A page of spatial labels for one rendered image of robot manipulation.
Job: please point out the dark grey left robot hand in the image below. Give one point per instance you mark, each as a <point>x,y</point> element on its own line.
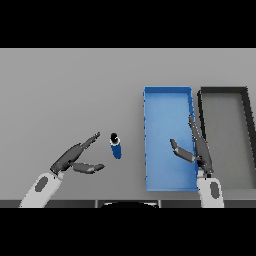
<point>70,156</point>

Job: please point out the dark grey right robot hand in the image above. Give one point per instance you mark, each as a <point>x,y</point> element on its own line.
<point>202,150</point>

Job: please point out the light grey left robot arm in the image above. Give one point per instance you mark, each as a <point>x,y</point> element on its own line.
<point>41,189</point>

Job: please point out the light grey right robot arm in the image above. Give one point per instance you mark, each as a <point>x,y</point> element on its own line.
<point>210,192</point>

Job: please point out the dark grey bin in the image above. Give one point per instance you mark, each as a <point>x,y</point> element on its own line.
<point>226,136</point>

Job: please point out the blue bin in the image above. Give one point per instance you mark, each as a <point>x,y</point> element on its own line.
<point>169,140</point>

